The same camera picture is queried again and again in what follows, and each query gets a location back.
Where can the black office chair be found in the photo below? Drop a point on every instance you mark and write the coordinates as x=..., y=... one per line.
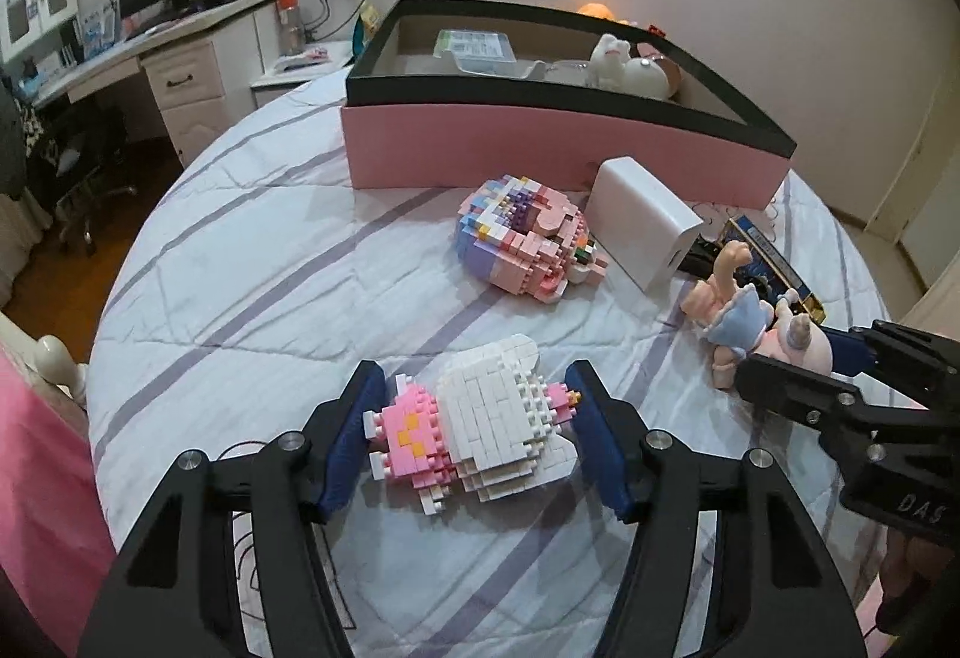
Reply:
x=82, y=163

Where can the doll figure blue dress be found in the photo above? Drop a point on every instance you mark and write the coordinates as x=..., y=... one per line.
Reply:
x=739, y=320

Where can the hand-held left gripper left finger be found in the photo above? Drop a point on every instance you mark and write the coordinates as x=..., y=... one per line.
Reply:
x=349, y=448

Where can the small black object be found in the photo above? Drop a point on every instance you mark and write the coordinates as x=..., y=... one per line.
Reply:
x=697, y=256

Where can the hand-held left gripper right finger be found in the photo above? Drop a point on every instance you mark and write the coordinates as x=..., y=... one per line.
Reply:
x=600, y=448

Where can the white pink block toy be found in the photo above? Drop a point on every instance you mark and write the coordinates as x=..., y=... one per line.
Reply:
x=487, y=418

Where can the blue card box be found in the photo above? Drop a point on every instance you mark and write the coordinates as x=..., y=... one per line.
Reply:
x=780, y=268

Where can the white door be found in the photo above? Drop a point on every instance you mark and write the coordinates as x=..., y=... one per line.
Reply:
x=919, y=208

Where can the clear glass bottle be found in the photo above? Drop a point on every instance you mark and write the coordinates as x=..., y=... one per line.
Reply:
x=566, y=71

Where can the water bottle orange cap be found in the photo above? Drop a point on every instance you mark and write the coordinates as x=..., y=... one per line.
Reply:
x=290, y=20

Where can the white desk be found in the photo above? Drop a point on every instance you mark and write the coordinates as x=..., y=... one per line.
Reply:
x=187, y=80

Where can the yellow octopus plush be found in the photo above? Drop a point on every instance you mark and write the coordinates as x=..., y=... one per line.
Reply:
x=596, y=10

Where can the clear plastic box green label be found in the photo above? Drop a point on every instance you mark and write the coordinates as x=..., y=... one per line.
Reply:
x=476, y=46

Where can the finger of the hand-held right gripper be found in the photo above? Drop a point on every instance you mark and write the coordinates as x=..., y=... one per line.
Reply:
x=851, y=350
x=802, y=395

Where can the white bedside cabinet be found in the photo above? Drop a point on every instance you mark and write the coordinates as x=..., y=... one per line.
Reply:
x=300, y=69

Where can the white elephant figurine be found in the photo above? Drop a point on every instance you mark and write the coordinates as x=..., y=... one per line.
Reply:
x=611, y=57

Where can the pink storage box black rim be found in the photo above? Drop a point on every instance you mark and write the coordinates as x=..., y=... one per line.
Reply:
x=487, y=136

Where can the pink purple block toy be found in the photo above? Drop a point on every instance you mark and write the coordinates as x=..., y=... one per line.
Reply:
x=525, y=238

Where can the white charger block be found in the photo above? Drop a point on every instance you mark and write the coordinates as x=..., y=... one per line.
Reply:
x=645, y=219

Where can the pink blanket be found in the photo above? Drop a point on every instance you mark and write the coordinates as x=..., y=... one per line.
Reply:
x=41, y=500

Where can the black patterned jacket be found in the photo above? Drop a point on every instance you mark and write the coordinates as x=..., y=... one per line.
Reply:
x=11, y=140

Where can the white bed frame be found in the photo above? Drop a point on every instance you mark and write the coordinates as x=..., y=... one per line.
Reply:
x=60, y=358

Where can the person's right hand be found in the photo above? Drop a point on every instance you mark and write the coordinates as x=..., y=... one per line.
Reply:
x=904, y=579

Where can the rose gold cylinder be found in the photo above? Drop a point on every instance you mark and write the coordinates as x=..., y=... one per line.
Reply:
x=667, y=69

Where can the colourful snack bag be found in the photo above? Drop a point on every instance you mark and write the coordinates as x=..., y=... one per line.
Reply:
x=365, y=27

